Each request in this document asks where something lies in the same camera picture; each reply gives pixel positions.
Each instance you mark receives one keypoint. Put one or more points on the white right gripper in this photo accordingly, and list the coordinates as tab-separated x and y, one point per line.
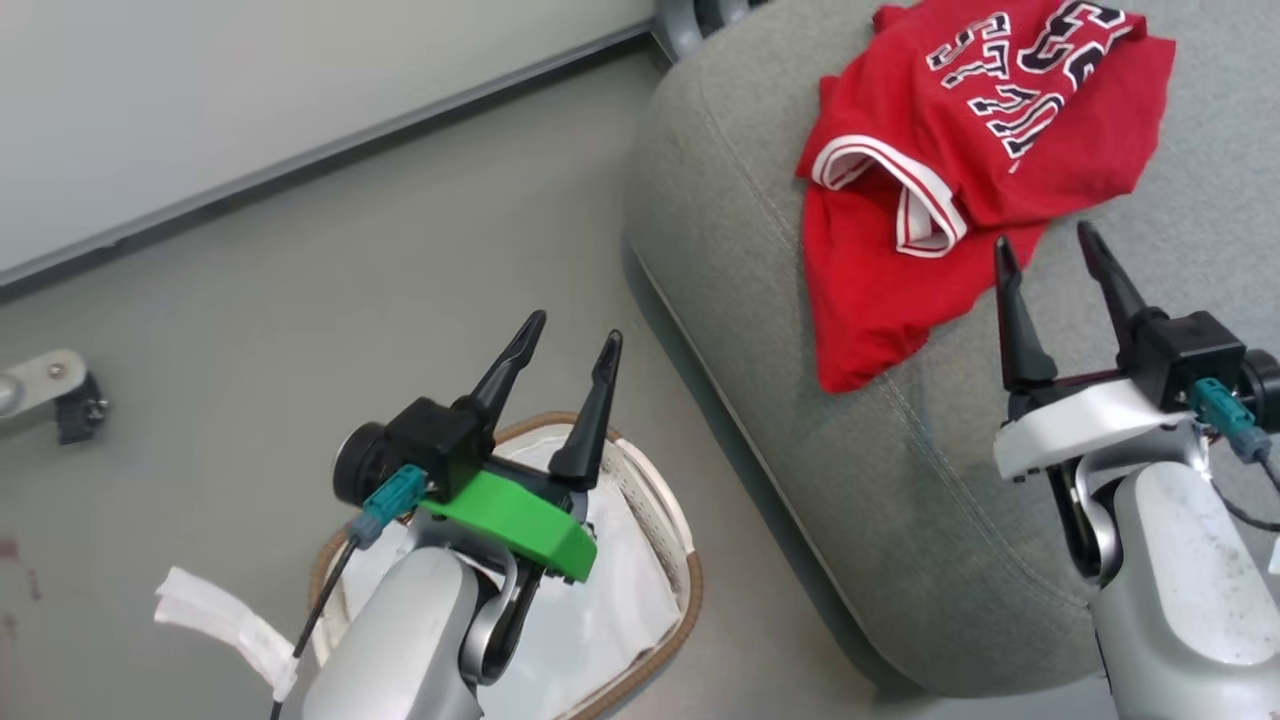
1090	425

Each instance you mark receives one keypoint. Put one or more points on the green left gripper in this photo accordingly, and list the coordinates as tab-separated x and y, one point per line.
510	520

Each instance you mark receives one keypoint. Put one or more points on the red basketball jersey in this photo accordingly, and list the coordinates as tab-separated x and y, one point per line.
870	300

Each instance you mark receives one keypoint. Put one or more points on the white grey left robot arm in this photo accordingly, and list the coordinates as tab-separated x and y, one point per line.
400	640

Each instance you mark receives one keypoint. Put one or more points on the grey fabric sofa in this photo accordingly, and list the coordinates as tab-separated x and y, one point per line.
900	500

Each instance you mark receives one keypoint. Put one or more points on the white fabric basket liner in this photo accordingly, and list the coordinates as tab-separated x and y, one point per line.
620	620

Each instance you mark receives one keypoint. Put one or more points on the round wicker-rimmed laundry basket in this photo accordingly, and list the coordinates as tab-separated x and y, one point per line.
690	590

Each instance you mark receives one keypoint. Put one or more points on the dark grey baseboard strip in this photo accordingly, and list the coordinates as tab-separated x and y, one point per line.
300	160

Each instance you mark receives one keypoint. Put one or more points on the grey round furniture foot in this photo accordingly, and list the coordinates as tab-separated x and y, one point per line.
700	20

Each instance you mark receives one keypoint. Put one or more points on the grey metal leg with caster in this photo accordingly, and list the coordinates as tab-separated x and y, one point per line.
40	385

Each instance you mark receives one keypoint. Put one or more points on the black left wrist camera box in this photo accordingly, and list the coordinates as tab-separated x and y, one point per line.
440	435

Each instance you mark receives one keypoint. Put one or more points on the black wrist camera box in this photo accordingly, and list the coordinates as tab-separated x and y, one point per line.
440	435
1190	350

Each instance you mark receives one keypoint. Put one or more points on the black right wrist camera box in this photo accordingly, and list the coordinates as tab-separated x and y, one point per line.
1190	350

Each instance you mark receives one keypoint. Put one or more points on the teal left camera connector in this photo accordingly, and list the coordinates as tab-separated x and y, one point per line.
390	500

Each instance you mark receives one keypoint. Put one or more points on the teal camera connector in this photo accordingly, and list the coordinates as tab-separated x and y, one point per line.
390	500
1230	415

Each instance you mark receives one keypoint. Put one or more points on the teal right camera connector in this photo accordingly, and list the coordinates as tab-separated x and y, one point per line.
1230	415

